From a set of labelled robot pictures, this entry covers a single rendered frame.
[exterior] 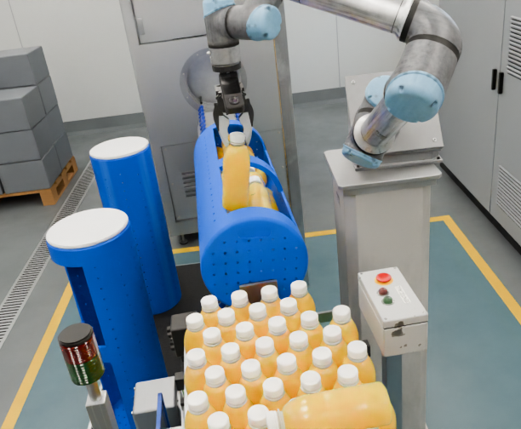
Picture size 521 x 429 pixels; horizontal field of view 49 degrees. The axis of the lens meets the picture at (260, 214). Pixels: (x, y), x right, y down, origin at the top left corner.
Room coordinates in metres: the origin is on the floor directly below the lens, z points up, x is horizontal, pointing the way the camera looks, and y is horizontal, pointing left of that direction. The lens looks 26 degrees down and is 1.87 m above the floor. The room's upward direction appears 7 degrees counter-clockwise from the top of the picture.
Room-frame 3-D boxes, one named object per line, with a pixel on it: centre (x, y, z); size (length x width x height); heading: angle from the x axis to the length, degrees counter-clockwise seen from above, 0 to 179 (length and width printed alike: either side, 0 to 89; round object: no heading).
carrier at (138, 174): (2.58, 0.62, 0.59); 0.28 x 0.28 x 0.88
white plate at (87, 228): (1.76, 0.60, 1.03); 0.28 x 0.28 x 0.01
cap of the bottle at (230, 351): (0.94, 0.10, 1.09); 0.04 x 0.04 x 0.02
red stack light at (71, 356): (0.85, 0.36, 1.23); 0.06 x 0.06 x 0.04
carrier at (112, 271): (1.76, 0.60, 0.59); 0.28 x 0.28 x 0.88
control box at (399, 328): (1.07, -0.27, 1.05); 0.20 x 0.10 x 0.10; 4
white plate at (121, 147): (2.58, 0.62, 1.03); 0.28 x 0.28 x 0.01
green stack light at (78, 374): (0.85, 0.36, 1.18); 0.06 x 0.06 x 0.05
